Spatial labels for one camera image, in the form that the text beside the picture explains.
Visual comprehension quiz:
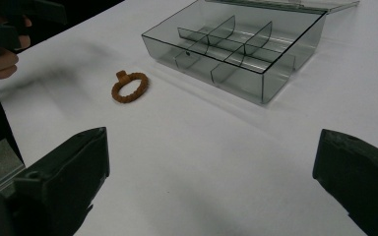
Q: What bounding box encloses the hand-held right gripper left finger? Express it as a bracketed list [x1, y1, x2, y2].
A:
[12, 126, 111, 236]

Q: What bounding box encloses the brown braided hair tie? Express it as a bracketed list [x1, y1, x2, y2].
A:
[110, 70, 150, 104]

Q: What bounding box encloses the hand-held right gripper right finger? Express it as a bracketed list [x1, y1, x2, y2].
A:
[312, 128, 378, 236]

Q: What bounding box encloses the clear grey compartment storage box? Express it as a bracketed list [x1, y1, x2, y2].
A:
[141, 0, 361, 106]

